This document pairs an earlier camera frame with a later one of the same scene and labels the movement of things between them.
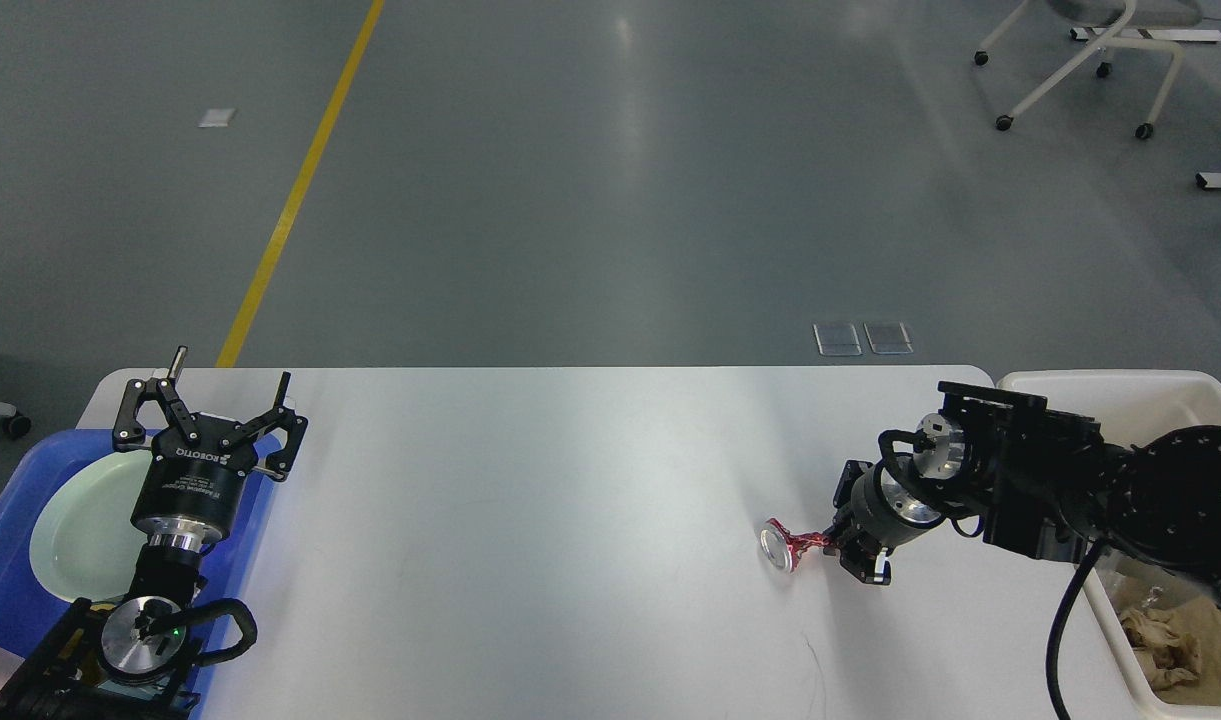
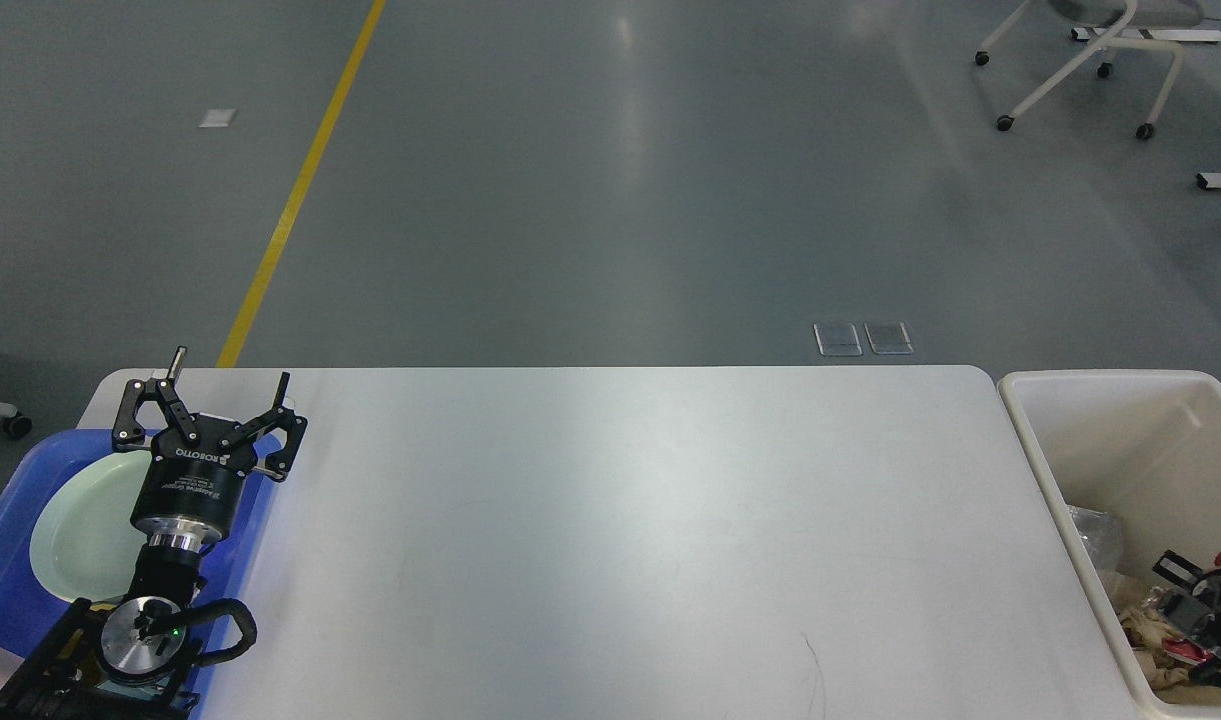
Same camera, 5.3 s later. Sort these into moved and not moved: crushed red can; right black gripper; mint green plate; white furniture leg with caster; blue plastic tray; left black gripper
Moved: right black gripper; crushed red can
Not moved: white furniture leg with caster; left black gripper; mint green plate; blue plastic tray
